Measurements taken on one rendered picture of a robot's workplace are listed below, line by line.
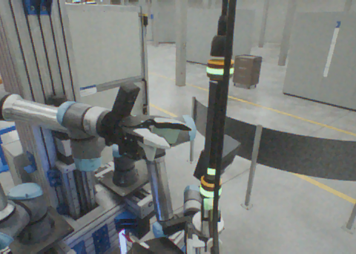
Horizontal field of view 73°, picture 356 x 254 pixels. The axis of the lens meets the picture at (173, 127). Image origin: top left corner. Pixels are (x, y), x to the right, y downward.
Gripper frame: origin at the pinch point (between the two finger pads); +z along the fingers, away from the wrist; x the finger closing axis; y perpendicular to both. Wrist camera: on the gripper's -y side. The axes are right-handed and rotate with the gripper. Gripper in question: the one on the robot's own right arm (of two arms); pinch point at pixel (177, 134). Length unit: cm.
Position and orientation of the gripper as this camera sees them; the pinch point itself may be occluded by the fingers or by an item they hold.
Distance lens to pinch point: 49.7
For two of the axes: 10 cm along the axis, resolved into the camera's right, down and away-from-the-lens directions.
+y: 0.1, 9.1, 4.1
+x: -5.0, 3.6, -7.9
